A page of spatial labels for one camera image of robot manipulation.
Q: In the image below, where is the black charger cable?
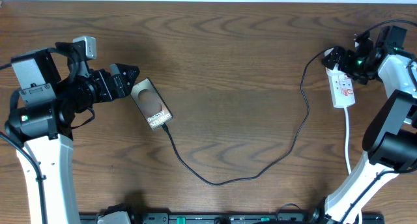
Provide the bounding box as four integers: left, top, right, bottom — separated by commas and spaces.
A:
160, 48, 330, 187

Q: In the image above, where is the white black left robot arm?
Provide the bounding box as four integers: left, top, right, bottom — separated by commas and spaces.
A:
1, 36, 140, 223

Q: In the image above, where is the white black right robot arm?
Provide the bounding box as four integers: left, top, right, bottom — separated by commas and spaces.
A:
311, 20, 416, 223

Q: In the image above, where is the white power strip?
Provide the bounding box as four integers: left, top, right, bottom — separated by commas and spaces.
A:
326, 64, 355, 109

